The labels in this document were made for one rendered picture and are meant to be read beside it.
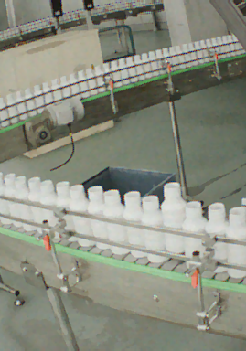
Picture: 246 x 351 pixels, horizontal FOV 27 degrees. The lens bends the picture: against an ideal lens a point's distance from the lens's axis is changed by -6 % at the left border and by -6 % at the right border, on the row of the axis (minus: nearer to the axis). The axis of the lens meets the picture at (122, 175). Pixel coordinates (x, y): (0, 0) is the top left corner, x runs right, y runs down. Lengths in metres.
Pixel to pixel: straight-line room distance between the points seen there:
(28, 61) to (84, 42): 0.70
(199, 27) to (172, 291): 6.29
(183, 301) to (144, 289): 0.12
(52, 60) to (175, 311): 4.43
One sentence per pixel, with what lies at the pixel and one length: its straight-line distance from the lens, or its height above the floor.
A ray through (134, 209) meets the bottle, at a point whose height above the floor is 1.13.
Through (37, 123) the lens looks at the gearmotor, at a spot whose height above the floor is 0.98.
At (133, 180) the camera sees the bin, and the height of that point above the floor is 0.90.
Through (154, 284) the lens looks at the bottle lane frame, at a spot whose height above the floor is 0.95.
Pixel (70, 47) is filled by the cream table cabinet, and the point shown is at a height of 1.04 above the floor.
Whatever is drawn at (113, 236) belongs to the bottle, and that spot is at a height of 1.06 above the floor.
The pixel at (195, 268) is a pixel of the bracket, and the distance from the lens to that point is 1.11.
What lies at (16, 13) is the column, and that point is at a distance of 12.06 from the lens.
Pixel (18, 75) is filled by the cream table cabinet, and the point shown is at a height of 0.92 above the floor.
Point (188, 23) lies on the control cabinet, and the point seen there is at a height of 0.96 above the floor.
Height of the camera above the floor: 1.68
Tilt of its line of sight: 22 degrees down
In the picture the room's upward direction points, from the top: 11 degrees counter-clockwise
